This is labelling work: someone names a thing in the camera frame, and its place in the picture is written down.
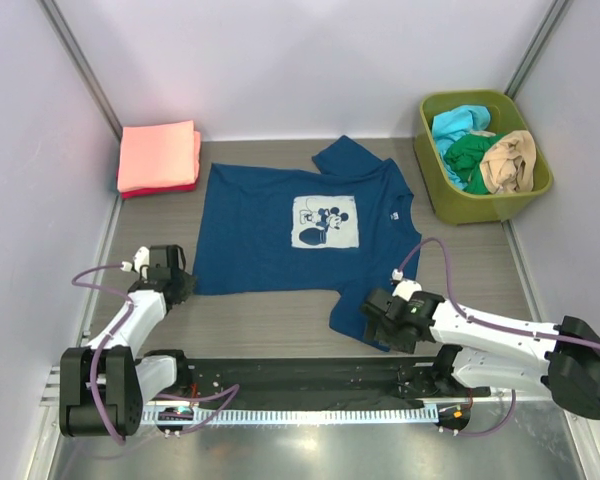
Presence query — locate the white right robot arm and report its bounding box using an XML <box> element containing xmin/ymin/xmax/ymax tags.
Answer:
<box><xmin>361</xmin><ymin>281</ymin><xmax>600</xmax><ymax>420</ymax></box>

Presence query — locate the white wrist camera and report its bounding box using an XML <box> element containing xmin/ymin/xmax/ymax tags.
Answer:
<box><xmin>120</xmin><ymin>246</ymin><xmax>150</xmax><ymax>275</ymax></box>
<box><xmin>391</xmin><ymin>269</ymin><xmax>422</xmax><ymax>301</ymax></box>

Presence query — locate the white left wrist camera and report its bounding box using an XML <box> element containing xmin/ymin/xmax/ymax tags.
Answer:
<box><xmin>120</xmin><ymin>246</ymin><xmax>150</xmax><ymax>275</ymax></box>

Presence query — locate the blue Mickey Mouse t-shirt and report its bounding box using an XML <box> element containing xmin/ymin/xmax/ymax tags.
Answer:
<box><xmin>192</xmin><ymin>136</ymin><xmax>421</xmax><ymax>341</ymax></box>

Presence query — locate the green crumpled t-shirt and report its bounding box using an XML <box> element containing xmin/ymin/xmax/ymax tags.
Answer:
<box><xmin>443</xmin><ymin>134</ymin><xmax>504</xmax><ymax>195</ymax></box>

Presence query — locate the aluminium frame rail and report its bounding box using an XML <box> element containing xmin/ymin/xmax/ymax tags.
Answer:
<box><xmin>40</xmin><ymin>366</ymin><xmax>60</xmax><ymax>407</ymax></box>

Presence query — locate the folded pink t-shirt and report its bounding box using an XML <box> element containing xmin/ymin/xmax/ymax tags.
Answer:
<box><xmin>117</xmin><ymin>120</ymin><xmax>201</xmax><ymax>194</ymax></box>

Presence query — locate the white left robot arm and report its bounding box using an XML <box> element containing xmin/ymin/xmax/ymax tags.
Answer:
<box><xmin>59</xmin><ymin>244</ymin><xmax>195</xmax><ymax>443</ymax></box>

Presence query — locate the folded red t-shirt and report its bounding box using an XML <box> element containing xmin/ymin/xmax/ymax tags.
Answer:
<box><xmin>120</xmin><ymin>183</ymin><xmax>196</xmax><ymax>199</ymax></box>

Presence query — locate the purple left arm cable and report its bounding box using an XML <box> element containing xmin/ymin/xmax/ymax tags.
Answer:
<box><xmin>71</xmin><ymin>260</ymin><xmax>241</xmax><ymax>447</ymax></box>

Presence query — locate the white slotted cable duct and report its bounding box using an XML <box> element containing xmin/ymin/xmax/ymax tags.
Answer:
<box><xmin>141</xmin><ymin>404</ymin><xmax>439</xmax><ymax>428</ymax></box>

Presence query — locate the beige crumpled t-shirt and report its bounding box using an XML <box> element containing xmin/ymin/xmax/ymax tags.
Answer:
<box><xmin>480</xmin><ymin>130</ymin><xmax>537</xmax><ymax>194</ymax></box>

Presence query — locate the light blue crumpled t-shirt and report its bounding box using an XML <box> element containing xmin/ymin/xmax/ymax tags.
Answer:
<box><xmin>431</xmin><ymin>105</ymin><xmax>491</xmax><ymax>190</ymax></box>

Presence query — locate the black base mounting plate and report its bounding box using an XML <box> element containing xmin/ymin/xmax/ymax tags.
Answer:
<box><xmin>187</xmin><ymin>356</ymin><xmax>490</xmax><ymax>409</ymax></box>

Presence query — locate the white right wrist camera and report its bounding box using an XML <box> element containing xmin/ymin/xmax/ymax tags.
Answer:
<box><xmin>391</xmin><ymin>269</ymin><xmax>422</xmax><ymax>301</ymax></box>

